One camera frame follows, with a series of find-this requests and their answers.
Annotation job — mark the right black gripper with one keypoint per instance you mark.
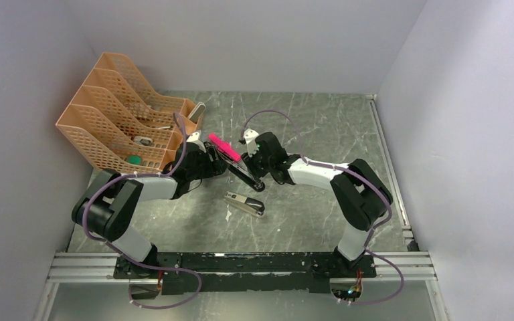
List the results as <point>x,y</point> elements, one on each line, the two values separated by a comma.
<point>249,162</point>

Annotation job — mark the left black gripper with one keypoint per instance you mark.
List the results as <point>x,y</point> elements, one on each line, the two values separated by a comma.
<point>216,167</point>

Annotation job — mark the beige black stapler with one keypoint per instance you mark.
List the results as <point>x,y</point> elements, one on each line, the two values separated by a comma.
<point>247,204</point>

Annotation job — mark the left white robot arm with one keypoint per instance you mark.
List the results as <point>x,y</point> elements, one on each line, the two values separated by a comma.
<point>107,206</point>

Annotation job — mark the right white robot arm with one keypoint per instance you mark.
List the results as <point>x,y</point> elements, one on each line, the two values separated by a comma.
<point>360,193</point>

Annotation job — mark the grey white device in organizer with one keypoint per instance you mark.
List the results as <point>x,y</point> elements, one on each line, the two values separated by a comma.
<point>197,112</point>

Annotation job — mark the silver tape dispenser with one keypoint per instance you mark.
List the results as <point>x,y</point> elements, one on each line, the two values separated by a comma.
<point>143,140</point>

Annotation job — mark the green round object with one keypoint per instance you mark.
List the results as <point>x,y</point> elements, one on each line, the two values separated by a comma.
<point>134,160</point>

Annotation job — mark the orange mesh file organizer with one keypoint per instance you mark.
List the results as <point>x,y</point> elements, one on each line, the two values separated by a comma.
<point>114,104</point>

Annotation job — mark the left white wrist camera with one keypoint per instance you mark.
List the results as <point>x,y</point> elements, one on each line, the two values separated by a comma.
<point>195,137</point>

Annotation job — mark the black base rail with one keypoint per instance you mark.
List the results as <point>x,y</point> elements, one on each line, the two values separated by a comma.
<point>239,272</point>

